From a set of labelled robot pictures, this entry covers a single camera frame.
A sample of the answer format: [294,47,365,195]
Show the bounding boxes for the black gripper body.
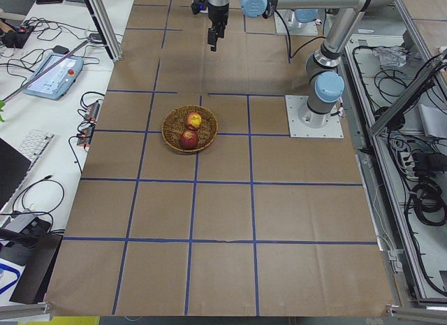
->
[208,0,229,27]

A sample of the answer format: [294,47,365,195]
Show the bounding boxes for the red yellow apple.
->
[186,112,202,131]

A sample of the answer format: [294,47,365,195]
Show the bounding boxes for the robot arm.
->
[240,0,394,129]

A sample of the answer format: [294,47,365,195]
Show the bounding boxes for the woven wicker basket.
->
[161,105,218,154]

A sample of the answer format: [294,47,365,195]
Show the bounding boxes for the dark red apple in basket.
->
[179,129,198,150]

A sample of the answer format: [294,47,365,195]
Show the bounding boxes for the blue teach pendant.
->
[24,56,84,100]

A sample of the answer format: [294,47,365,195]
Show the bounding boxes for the white keyboard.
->
[17,129,55,172]

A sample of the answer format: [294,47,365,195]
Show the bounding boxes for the black laptop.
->
[1,139,31,208]

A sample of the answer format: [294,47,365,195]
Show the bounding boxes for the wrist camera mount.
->
[191,0,208,15]

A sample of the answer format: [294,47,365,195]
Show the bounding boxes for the aluminium frame post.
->
[84,0,123,62]

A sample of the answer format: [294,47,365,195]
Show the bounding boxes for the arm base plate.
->
[285,95,344,139]

